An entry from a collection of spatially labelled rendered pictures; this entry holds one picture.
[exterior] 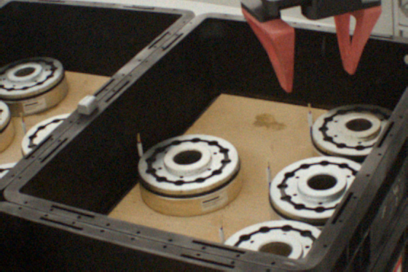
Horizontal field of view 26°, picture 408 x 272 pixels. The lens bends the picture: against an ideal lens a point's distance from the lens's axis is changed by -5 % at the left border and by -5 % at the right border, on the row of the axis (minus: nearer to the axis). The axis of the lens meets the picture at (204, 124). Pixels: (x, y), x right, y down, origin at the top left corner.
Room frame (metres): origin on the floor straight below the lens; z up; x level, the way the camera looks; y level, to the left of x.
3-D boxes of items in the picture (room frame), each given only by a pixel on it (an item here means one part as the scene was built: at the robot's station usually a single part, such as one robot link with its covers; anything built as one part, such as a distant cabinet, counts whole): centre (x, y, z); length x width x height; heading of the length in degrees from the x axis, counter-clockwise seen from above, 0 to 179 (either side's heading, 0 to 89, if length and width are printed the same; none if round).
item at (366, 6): (0.72, -0.12, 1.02); 0.07 x 0.07 x 0.09; 17
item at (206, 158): (0.79, 0.02, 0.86); 0.05 x 0.05 x 0.01
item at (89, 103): (0.79, 0.11, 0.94); 0.02 x 0.01 x 0.01; 149
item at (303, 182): (0.71, -0.10, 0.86); 0.05 x 0.05 x 0.01
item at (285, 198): (0.71, -0.10, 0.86); 0.10 x 0.10 x 0.01
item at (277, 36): (0.71, -0.09, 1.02); 0.07 x 0.07 x 0.09; 17
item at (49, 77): (1.04, 0.22, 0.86); 0.10 x 0.10 x 0.01
